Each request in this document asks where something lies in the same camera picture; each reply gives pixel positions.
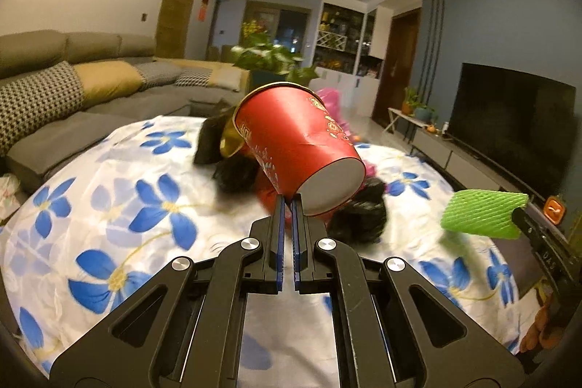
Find white folding side table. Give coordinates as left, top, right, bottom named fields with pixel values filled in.
left=384, top=107, right=429, bottom=133

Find white display cabinet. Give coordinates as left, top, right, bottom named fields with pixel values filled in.
left=314, top=3, right=394, bottom=117

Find pink plastic bag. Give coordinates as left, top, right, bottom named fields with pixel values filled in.
left=316, top=88, right=351, bottom=138

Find mustard yellow cushion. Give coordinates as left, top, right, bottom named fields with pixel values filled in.
left=73, top=60, right=143, bottom=108

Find black white patterned cushion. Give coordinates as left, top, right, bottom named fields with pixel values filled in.
left=1, top=61, right=84, bottom=157

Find red gold paper cup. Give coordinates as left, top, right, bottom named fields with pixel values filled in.
left=219, top=116, right=246, bottom=159

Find small plants on side table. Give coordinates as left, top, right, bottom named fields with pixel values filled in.
left=402, top=87, right=437, bottom=124

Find dark wooden door right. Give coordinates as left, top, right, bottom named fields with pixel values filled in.
left=372, top=8, right=421, bottom=127

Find green potted plant dark pot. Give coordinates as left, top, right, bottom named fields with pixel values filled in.
left=231, top=32, right=319, bottom=92

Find red white plastic bag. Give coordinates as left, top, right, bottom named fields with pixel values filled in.
left=254, top=169, right=336, bottom=228

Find grey plastic trash bin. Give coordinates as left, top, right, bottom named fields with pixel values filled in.
left=492, top=235, right=545, bottom=297

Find grey low tv cabinet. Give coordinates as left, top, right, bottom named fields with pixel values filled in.
left=409, top=128, right=543, bottom=205

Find red paper cup front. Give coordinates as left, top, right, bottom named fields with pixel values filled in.
left=233, top=82, right=366, bottom=216

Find orange small clock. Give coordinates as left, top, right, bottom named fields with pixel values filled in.
left=543, top=196, right=566, bottom=225

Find black flat television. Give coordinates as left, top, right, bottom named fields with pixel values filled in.
left=449, top=63, right=579, bottom=199

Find green foam net sleeve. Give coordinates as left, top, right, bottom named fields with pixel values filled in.
left=441, top=189, right=530, bottom=240

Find black plastic bag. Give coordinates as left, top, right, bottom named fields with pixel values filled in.
left=327, top=177, right=388, bottom=244

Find grey sectional sofa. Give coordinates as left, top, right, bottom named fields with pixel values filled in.
left=1, top=29, right=250, bottom=194

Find blue floral white tablecloth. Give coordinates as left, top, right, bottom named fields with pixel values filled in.
left=1, top=116, right=520, bottom=376

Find brown wooden door left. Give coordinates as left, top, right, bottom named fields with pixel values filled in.
left=156, top=0, right=194, bottom=58

